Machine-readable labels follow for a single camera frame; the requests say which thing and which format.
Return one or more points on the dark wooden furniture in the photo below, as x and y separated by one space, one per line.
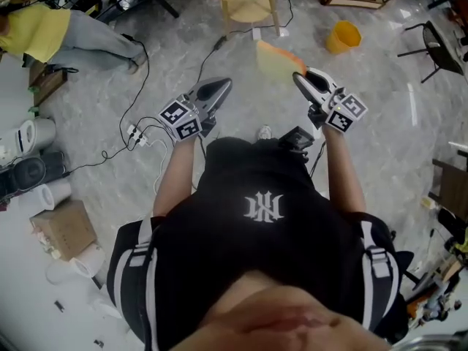
453 185

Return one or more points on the person's left forearm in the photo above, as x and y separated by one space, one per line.
175 174

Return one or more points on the white paper roll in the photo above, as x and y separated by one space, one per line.
55 196
89 261

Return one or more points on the person's black shirt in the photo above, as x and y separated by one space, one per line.
256 254

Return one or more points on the black power adapter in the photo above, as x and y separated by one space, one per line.
220 42

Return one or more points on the black metal chair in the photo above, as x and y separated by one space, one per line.
438 49

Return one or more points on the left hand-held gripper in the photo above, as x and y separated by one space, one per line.
181 121

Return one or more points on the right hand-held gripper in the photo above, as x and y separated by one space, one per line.
345 113

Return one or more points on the white round appliance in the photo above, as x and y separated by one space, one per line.
33 134

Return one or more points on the dark wooden crate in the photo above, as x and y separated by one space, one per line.
47 86

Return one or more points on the person's head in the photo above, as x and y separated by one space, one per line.
292 316

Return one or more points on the yellow waste bin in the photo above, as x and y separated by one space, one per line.
343 37

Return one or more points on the black waist-worn device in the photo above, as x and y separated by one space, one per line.
297 139

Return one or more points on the black round appliance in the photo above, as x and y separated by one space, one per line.
33 172

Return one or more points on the white power strip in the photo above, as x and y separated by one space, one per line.
138 135

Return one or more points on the person's right forearm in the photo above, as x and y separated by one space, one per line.
343 170

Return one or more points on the brown cardboard box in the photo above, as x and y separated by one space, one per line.
66 229

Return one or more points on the bread slice with brown crust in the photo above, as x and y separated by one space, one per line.
274 62

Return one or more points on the white power adapter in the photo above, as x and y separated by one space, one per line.
256 33

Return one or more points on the person's white shoe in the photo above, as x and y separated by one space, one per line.
264 132

